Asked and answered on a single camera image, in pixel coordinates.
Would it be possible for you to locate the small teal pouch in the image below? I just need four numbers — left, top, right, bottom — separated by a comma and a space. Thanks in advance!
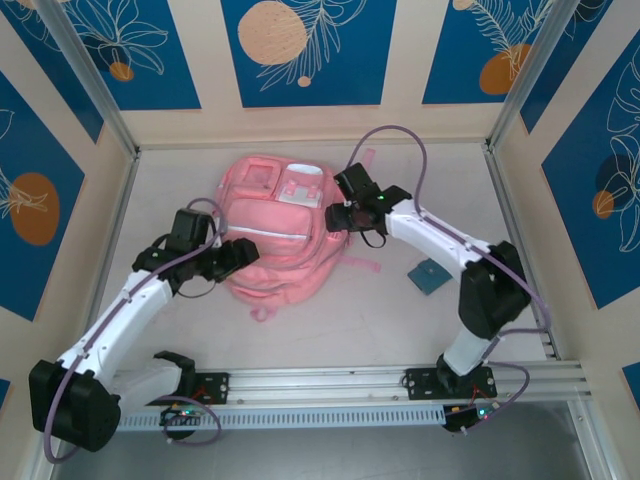
405, 258, 455, 298

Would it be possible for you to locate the aluminium frame post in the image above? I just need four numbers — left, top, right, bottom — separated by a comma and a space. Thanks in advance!
34, 0, 141, 159
487, 0, 614, 151

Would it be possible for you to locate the aluminium side rail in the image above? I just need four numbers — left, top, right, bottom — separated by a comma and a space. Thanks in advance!
74, 149, 140, 371
483, 144, 559, 362

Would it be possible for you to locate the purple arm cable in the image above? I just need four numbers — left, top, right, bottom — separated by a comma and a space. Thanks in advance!
347, 124, 554, 436
43, 197, 231, 464

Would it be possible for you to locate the pink backpack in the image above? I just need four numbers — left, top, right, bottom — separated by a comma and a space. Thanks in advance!
214, 147, 384, 324

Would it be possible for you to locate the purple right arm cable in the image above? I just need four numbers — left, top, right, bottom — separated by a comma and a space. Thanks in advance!
347, 124, 554, 436

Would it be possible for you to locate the grey slotted cable duct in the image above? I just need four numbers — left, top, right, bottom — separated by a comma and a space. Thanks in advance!
64, 405, 449, 431

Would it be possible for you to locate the aluminium mounting rail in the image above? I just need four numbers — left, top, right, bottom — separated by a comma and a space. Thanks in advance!
42, 362, 594, 412

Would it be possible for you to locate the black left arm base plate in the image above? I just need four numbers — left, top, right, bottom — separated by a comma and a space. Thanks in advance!
138, 370, 231, 406

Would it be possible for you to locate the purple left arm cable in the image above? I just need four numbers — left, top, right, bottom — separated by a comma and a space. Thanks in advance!
43, 197, 231, 464

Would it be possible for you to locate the blue floral wall panel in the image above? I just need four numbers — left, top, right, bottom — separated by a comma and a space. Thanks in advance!
221, 0, 399, 108
0, 0, 105, 145
422, 0, 554, 106
62, 0, 202, 112
519, 0, 640, 135
0, 69, 87, 322
541, 49, 640, 310

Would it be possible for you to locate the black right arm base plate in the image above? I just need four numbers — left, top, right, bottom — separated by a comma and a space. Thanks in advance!
405, 367, 496, 401

